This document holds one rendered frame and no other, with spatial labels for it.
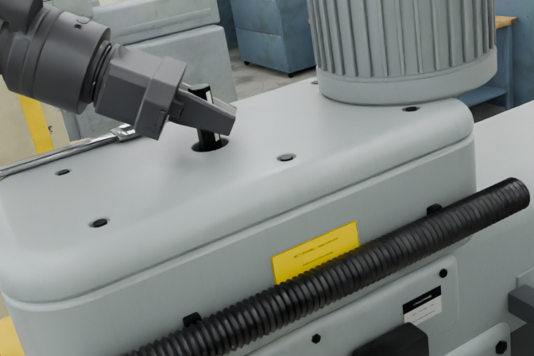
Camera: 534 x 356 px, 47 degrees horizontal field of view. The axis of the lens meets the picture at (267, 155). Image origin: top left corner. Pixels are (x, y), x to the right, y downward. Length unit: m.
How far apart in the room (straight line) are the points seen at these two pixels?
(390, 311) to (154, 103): 0.31
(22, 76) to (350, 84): 0.32
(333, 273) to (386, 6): 0.26
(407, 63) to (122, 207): 0.31
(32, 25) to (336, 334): 0.40
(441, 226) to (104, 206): 0.30
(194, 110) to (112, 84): 0.08
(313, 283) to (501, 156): 0.39
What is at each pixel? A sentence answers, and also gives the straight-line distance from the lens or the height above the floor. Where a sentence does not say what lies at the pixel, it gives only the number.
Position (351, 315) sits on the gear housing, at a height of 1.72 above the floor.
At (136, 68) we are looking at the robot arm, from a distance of 0.58.
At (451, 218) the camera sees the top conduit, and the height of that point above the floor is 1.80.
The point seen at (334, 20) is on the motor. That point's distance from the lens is 0.65.
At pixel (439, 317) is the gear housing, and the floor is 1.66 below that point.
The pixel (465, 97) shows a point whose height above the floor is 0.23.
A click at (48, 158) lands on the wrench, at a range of 0.68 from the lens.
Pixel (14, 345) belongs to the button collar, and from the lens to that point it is 0.61.
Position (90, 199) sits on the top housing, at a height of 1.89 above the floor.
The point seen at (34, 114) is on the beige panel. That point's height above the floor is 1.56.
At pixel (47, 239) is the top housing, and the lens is 0.51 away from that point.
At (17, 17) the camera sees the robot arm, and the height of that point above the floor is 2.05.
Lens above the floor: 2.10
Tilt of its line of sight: 22 degrees down
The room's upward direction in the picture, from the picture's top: 10 degrees counter-clockwise
